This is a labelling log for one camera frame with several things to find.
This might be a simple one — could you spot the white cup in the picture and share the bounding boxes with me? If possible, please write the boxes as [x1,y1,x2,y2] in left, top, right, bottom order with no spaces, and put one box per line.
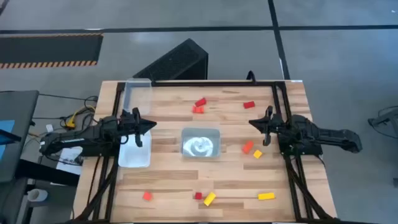
[27,189,49,202]

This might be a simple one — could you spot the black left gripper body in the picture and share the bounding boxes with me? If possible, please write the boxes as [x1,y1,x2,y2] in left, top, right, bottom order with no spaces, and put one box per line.
[119,107,144,148]

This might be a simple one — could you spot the black aluminium table frame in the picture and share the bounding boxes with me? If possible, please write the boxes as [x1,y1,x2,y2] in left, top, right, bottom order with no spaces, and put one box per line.
[74,80,340,224]

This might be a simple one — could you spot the yellow cylinder block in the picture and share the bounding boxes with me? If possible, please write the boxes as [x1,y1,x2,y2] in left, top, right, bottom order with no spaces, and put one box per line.
[203,192,217,207]

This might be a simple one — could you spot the dark stand base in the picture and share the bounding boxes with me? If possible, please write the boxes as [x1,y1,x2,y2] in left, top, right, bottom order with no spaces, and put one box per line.
[368,105,398,139]

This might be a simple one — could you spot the white plastic bin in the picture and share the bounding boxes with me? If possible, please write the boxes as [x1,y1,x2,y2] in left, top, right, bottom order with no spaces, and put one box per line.
[118,129,152,169]

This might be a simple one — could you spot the black hazard-striped floor mat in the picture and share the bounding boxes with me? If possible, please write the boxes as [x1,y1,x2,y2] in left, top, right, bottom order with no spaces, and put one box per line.
[0,33,104,69]

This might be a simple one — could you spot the clear rectangular plastic bin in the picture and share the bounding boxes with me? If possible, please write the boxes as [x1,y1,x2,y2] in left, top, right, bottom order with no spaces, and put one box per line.
[123,78,153,115]

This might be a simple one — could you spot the orange rectangular block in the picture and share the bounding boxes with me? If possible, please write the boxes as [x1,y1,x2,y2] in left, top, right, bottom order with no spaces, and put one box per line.
[242,140,255,154]

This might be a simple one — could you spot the blue screen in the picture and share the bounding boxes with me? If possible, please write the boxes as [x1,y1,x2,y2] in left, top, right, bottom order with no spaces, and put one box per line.
[0,119,16,159]

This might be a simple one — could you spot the black perforated case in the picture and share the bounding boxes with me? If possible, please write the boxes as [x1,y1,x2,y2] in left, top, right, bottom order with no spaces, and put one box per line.
[132,38,209,81]

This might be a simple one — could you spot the black floor cables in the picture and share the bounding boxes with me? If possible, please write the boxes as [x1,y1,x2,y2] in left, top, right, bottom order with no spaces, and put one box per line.
[30,92,99,125]

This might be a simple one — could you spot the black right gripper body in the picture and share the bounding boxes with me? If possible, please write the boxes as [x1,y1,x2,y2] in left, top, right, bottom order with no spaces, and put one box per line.
[262,105,282,147]

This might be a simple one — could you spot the translucent square plastic bin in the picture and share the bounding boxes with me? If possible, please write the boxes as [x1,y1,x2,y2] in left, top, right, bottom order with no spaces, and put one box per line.
[181,127,221,159]

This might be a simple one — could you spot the yellow cable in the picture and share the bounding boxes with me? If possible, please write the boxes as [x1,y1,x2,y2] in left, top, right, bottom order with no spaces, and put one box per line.
[63,105,96,129]

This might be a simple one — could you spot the white paper sheet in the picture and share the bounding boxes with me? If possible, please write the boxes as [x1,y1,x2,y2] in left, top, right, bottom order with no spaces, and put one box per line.
[55,146,84,175]

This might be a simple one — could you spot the grey side desk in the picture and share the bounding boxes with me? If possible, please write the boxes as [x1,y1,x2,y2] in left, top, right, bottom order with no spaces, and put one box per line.
[0,90,40,183]

